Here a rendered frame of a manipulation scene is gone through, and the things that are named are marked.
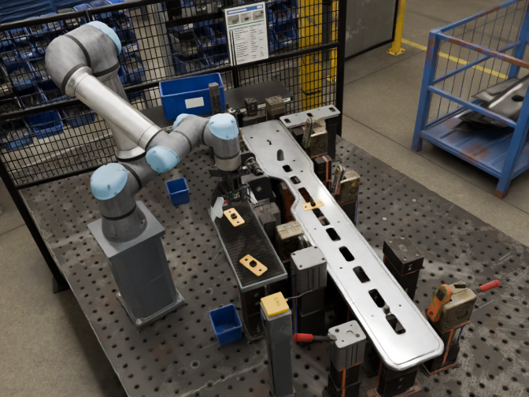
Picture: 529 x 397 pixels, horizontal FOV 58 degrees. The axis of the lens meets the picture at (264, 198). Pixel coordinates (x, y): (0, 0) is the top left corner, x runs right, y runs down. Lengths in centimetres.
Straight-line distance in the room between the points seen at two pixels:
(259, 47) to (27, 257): 204
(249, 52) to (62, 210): 124
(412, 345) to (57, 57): 124
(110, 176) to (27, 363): 159
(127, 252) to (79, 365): 126
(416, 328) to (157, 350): 91
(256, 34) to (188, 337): 151
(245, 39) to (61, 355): 192
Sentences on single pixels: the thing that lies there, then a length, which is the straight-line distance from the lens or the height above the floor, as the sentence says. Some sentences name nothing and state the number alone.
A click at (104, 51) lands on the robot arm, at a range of 149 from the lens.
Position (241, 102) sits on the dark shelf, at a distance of 247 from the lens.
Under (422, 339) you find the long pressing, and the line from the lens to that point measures 147.
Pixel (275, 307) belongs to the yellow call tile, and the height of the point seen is 116.
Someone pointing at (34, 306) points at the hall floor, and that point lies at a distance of 319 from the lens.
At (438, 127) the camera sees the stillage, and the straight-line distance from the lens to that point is 397.
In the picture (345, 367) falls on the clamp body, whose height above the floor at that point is 94.
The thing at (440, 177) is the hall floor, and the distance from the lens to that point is 371.
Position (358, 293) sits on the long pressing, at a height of 100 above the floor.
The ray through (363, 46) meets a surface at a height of 21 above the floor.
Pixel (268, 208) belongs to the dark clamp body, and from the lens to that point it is 171.
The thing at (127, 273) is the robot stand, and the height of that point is 98.
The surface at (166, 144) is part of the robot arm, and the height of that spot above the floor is 152.
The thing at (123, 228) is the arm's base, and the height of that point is 115.
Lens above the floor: 220
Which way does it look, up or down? 40 degrees down
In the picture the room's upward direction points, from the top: 5 degrees counter-clockwise
